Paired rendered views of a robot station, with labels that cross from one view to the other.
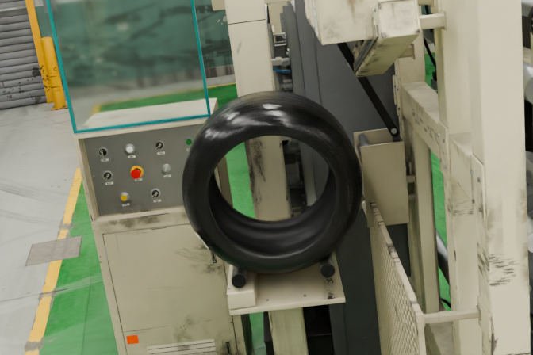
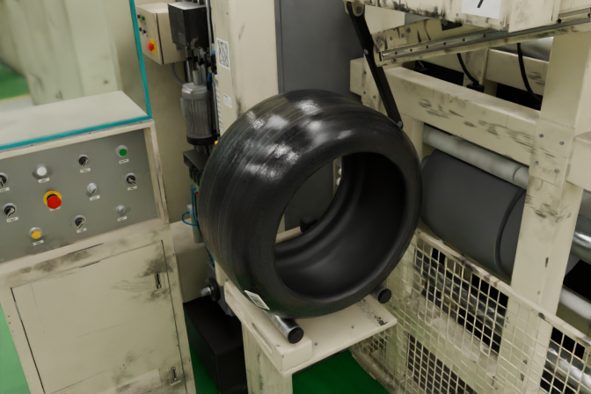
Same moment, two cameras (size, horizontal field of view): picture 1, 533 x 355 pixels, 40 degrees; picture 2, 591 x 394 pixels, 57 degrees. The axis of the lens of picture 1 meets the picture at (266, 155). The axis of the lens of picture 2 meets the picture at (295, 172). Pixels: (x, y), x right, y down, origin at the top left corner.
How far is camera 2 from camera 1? 1.38 m
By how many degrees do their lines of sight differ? 31
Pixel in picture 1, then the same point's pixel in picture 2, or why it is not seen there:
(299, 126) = (383, 136)
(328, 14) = not seen: outside the picture
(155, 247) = (86, 288)
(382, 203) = not seen: hidden behind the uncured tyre
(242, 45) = (245, 29)
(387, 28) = not seen: outside the picture
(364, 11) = not seen: outside the picture
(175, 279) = (113, 317)
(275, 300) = (325, 342)
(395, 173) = not seen: hidden behind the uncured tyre
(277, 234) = (290, 258)
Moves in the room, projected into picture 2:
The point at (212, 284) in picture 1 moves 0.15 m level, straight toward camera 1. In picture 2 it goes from (156, 311) to (177, 334)
